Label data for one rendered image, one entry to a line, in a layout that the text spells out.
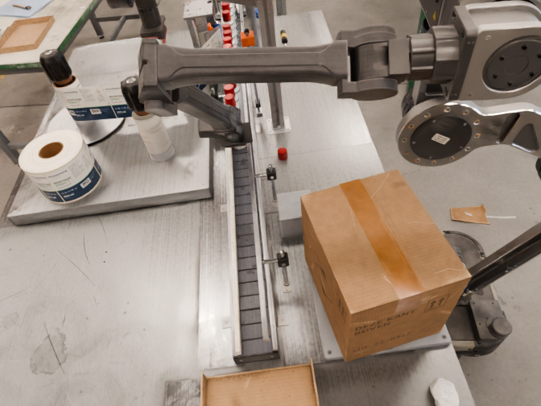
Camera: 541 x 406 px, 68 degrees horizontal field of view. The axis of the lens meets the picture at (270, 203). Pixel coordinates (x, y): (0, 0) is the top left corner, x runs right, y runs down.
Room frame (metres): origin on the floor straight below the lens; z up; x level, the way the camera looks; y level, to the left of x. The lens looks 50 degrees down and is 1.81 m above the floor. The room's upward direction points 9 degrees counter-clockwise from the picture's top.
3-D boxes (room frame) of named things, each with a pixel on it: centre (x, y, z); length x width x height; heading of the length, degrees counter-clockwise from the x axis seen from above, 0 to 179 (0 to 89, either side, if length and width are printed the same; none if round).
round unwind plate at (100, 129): (1.35, 0.66, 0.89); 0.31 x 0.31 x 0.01
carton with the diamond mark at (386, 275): (0.46, -0.21, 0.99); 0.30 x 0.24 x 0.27; 8
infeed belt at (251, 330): (1.16, 0.07, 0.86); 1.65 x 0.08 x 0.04; 178
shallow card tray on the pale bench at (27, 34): (2.39, 1.23, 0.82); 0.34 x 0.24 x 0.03; 175
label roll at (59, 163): (1.03, 0.66, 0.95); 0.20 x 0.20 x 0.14
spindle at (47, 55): (1.35, 0.66, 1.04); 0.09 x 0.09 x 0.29
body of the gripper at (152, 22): (1.20, 0.26, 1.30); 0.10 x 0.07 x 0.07; 179
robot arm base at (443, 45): (0.55, -0.29, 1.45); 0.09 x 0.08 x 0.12; 170
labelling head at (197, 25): (1.59, 0.15, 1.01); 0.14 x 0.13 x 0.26; 178
